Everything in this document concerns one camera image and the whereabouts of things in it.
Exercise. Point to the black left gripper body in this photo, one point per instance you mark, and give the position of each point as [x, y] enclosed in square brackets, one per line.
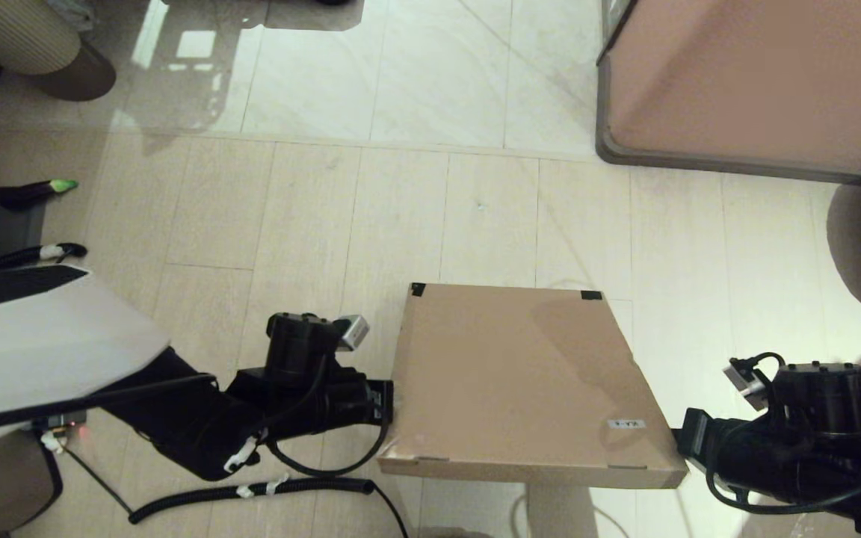
[348, 403]

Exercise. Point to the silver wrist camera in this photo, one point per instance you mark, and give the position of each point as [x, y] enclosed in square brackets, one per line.
[744, 381]
[352, 332]

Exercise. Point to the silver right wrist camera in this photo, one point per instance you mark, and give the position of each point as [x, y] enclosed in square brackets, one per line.
[744, 381]

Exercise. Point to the beige ribbed round pouf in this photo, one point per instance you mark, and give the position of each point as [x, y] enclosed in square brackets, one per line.
[12, 37]

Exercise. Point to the brown cardboard shoe box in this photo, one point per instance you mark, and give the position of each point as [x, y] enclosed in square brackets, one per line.
[513, 373]

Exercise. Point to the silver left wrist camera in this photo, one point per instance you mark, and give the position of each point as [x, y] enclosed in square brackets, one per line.
[352, 332]

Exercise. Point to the grey power adapter box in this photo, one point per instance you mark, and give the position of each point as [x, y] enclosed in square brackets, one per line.
[64, 424]

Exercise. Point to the pink cabinet with grey frame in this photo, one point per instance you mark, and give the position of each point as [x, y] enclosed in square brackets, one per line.
[759, 75]

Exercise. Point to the black object with green tip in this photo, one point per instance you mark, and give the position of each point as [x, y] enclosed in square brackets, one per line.
[27, 196]

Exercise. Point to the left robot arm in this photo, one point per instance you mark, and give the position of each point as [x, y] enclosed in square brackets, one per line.
[27, 336]

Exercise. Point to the white label sticker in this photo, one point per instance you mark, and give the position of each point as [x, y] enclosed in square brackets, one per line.
[626, 424]

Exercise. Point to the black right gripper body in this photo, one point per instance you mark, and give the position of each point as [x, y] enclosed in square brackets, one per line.
[737, 452]

